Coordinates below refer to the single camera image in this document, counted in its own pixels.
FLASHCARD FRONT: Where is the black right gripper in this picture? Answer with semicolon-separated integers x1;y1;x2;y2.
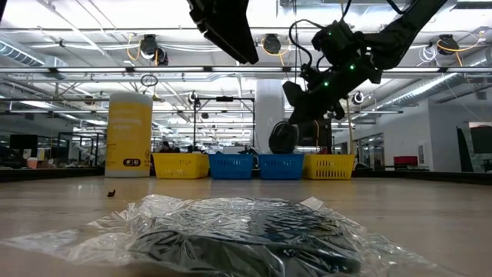
282;57;381;125

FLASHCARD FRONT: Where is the clear bag with black item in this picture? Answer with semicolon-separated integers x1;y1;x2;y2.
0;194;462;277

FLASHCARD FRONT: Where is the white building pillar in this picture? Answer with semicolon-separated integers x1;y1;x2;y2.
255;78;286;154

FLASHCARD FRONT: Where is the black hanging monitor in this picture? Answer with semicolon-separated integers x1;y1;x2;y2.
298;118;333;148

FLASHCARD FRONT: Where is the long ceiling light bar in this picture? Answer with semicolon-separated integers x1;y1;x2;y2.
0;66;492;75

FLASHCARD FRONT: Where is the blue plastic basket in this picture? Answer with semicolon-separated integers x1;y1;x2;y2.
208;152;254;181
258;152;304;181

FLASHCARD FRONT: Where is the yellow plastic basket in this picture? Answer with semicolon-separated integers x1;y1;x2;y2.
302;153;357;181
152;152;211;179

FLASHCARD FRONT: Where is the person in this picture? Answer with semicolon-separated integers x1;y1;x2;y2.
159;141;181;154

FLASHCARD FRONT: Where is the dark leaning panel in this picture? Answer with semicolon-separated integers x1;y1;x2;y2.
456;126;474;173

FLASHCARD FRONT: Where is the black desk monitor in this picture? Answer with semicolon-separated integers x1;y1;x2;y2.
9;133;38;153

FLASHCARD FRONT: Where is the yellow hanging cord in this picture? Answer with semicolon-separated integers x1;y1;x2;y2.
345;98;355;155

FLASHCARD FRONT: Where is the black right camera cable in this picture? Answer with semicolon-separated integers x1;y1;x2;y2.
288;0;327;68

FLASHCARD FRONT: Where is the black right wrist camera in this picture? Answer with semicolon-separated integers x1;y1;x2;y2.
311;19;364;66

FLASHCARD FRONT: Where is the black table edge rail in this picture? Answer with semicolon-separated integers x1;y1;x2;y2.
0;167;492;186

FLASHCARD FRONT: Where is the dark wall screen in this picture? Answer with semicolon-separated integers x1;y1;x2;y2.
469;122;492;155

